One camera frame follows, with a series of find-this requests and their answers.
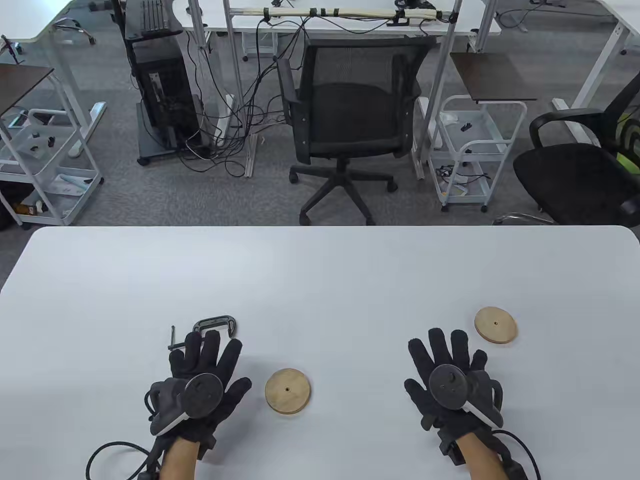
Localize person's left hand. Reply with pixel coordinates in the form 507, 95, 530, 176
149, 330, 252, 448

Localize person's right hand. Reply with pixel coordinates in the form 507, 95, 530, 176
404, 327, 503, 443

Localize black metal clamp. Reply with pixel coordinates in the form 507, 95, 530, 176
168, 315, 239, 352

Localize round wooden disc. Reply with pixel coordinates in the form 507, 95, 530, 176
474, 306, 519, 345
264, 368, 312, 415

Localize person's right forearm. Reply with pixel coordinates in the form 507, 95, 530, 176
457, 432, 508, 480

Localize person's left forearm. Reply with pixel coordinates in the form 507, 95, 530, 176
159, 439, 201, 480

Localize grey and white controller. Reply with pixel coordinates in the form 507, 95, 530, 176
429, 364, 505, 428
149, 372, 224, 437

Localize chrome chair base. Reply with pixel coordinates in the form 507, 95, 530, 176
492, 212, 558, 226
51, 16, 96, 46

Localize black office chair green back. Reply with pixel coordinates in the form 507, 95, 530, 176
513, 72, 640, 227

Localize black computer tower on stand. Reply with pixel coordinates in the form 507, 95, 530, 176
111, 0, 207, 167

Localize white paper sheet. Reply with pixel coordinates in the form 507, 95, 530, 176
47, 172, 97, 197

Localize white power strip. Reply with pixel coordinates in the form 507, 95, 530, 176
214, 93, 237, 147

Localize black mesh office chair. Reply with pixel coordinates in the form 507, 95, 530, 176
274, 36, 437, 227

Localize black bag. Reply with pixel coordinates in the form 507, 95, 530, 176
0, 181, 23, 232

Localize dark wood side table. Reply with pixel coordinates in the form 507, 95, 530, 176
449, 51, 538, 105
0, 62, 55, 117

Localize white desk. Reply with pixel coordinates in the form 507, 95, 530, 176
172, 0, 502, 63
550, 0, 640, 147
0, 0, 108, 158

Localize black keyboard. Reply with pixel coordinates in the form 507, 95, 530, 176
141, 0, 169, 35

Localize black cable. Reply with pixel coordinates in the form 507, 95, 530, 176
492, 429, 542, 480
86, 440, 153, 480

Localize tangled black floor cables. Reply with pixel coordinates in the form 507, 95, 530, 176
177, 15, 313, 177

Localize white rolling wire cart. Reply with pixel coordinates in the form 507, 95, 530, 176
0, 107, 105, 230
426, 95, 528, 214

